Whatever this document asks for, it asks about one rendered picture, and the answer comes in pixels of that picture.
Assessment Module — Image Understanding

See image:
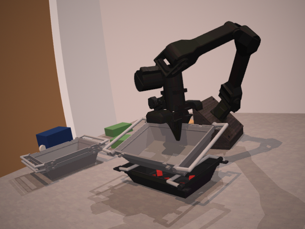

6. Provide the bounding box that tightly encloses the green rectangular block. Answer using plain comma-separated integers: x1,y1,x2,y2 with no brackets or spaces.
104,122,132,137
110,134,131,148

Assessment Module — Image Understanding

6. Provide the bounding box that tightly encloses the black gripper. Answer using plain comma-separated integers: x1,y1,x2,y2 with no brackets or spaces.
146,85,203,141

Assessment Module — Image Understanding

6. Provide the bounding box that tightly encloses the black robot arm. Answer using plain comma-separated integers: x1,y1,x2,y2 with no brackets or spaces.
134,21,261,122

